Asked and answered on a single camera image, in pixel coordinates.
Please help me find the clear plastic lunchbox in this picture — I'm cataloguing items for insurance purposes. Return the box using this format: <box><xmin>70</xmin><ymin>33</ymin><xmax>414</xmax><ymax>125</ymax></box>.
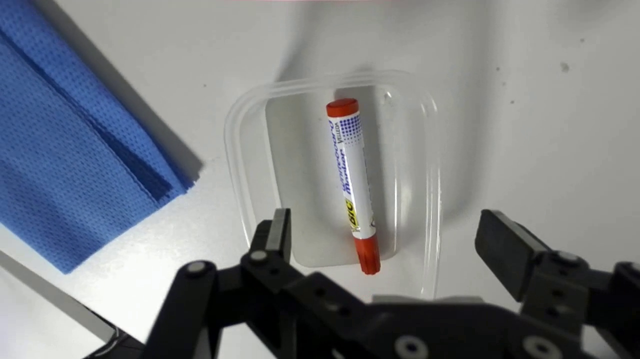
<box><xmin>222</xmin><ymin>69</ymin><xmax>444</xmax><ymax>300</ymax></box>

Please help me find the folded blue cloth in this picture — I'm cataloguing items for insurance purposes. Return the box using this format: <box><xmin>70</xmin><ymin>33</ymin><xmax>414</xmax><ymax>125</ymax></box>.
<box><xmin>0</xmin><ymin>0</ymin><xmax>206</xmax><ymax>274</ymax></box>

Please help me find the orange capped white marker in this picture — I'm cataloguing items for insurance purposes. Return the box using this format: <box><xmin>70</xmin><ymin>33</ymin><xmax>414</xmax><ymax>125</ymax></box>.
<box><xmin>324</xmin><ymin>95</ymin><xmax>384</xmax><ymax>276</ymax></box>

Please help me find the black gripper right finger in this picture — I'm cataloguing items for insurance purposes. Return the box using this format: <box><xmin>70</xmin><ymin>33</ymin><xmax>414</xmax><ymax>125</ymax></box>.
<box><xmin>474</xmin><ymin>209</ymin><xmax>640</xmax><ymax>359</ymax></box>

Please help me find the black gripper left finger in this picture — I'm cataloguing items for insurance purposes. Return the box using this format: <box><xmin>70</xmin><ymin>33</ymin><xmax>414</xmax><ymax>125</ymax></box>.
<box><xmin>143</xmin><ymin>207</ymin><xmax>377</xmax><ymax>359</ymax></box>

